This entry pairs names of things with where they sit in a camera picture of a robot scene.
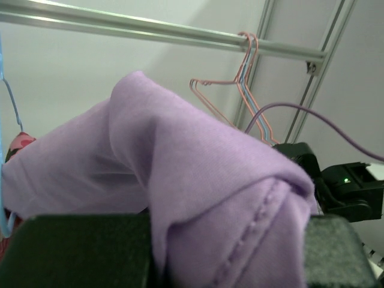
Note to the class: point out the blue wire hanger floral trousers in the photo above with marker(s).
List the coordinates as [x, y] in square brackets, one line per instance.
[7, 222]

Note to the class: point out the lilac trousers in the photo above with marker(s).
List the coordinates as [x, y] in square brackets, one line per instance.
[226, 210]

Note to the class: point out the pink floral trousers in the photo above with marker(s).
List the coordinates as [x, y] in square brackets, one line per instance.
[22, 140]

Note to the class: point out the aluminium hanging rail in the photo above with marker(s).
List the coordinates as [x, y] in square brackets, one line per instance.
[48, 14]

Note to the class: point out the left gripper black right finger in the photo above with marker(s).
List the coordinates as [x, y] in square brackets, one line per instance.
[334, 256]

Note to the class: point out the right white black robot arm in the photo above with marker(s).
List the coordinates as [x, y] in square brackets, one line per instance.
[352, 190]

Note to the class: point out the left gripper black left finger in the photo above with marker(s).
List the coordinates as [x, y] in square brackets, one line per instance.
[80, 251]

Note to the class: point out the aluminium frame right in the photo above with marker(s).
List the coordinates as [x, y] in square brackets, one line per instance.
[316, 25]

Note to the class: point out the pink wire hanger brown trousers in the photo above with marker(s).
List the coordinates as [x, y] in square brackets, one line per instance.
[254, 84]

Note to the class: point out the blue wire hanger teal trousers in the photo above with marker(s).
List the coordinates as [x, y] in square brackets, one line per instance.
[264, 132]

